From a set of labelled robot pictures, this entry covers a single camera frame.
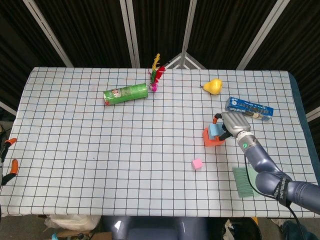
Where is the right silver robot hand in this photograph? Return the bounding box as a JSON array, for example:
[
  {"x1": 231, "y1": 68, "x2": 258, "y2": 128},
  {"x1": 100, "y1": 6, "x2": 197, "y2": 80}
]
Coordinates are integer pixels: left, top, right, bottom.
[{"x1": 211, "y1": 111, "x2": 252, "y2": 142}]

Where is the small pink cube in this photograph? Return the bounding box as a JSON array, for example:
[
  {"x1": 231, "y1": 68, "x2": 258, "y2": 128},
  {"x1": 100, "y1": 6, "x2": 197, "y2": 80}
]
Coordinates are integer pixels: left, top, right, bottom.
[{"x1": 191, "y1": 158, "x2": 204, "y2": 172}]

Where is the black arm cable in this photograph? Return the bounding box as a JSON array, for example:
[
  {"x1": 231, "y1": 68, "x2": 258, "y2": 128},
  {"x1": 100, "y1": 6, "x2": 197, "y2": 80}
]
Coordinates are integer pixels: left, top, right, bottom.
[{"x1": 244, "y1": 154, "x2": 305, "y2": 240}]

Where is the checked white tablecloth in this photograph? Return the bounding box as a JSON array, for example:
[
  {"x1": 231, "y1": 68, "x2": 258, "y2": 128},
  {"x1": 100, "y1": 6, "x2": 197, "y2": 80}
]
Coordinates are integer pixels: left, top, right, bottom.
[{"x1": 0, "y1": 66, "x2": 320, "y2": 218}]

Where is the brown cardboard box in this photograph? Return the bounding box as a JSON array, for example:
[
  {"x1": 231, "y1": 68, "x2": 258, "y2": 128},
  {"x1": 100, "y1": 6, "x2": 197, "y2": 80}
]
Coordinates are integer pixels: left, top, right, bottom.
[{"x1": 51, "y1": 231, "x2": 113, "y2": 240}]

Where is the green hand brush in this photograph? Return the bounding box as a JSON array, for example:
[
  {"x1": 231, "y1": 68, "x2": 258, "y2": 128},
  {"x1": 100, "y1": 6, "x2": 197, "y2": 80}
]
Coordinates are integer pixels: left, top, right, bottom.
[{"x1": 232, "y1": 166, "x2": 262, "y2": 199}]

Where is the black folding screen panel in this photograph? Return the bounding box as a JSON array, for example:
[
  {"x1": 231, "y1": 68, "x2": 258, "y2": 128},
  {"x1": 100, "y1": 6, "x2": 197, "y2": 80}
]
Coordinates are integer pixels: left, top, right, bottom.
[
  {"x1": 126, "y1": 0, "x2": 198, "y2": 68},
  {"x1": 184, "y1": 0, "x2": 292, "y2": 70},
  {"x1": 23, "y1": 0, "x2": 133, "y2": 68},
  {"x1": 0, "y1": 0, "x2": 73, "y2": 116},
  {"x1": 237, "y1": 0, "x2": 320, "y2": 121}
]

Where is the light blue cube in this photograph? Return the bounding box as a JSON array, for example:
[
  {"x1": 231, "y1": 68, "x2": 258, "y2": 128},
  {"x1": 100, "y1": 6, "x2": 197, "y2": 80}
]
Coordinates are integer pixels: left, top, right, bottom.
[{"x1": 208, "y1": 123, "x2": 226, "y2": 141}]

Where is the green chip can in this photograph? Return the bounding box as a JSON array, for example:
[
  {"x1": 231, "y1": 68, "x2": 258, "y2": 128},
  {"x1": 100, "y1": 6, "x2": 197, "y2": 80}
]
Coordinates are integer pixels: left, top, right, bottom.
[{"x1": 103, "y1": 82, "x2": 150, "y2": 107}]

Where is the black trash bin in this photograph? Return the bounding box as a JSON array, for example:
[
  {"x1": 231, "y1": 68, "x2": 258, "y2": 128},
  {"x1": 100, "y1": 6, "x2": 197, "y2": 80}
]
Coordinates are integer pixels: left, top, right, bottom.
[{"x1": 208, "y1": 217, "x2": 262, "y2": 240}]

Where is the yellow toy pear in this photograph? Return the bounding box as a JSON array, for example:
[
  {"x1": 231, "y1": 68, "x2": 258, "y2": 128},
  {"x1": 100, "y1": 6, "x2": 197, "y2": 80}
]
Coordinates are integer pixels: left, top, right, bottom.
[{"x1": 199, "y1": 78, "x2": 224, "y2": 96}]

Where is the orange cube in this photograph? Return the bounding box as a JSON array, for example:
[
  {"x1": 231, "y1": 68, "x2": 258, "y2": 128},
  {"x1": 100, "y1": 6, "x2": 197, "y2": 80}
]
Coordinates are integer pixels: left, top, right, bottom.
[{"x1": 202, "y1": 127, "x2": 226, "y2": 148}]

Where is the white plastic bag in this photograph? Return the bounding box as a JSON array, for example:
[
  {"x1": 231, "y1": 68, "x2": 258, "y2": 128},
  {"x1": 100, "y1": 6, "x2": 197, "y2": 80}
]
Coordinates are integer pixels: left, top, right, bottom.
[{"x1": 44, "y1": 214, "x2": 101, "y2": 232}]

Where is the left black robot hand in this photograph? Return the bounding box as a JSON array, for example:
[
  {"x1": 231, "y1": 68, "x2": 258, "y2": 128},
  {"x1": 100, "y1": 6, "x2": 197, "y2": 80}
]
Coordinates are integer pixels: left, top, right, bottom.
[{"x1": 0, "y1": 137, "x2": 20, "y2": 186}]

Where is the white triangular metal frame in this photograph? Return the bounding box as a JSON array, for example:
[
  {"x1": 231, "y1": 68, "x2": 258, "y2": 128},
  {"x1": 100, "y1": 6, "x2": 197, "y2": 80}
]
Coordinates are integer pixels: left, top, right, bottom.
[{"x1": 164, "y1": 52, "x2": 207, "y2": 70}]

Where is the blue cookie box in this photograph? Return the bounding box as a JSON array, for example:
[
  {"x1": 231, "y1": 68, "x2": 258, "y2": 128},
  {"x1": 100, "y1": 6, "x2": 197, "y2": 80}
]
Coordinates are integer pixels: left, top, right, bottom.
[{"x1": 224, "y1": 96, "x2": 275, "y2": 122}]

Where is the blue denim cloth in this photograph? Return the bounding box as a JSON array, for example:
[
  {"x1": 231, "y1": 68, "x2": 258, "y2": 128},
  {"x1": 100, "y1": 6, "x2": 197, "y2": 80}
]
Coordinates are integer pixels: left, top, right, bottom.
[{"x1": 281, "y1": 219, "x2": 318, "y2": 240}]

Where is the colourful feather shuttlecock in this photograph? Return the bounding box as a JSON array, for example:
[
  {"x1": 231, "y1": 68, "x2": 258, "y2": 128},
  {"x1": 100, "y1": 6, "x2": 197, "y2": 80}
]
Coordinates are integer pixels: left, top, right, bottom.
[{"x1": 147, "y1": 52, "x2": 167, "y2": 93}]

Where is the grey-blue robot torso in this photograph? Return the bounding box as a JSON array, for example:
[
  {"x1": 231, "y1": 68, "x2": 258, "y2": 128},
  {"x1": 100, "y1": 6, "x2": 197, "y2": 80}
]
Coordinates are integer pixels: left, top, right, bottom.
[{"x1": 101, "y1": 216, "x2": 208, "y2": 240}]

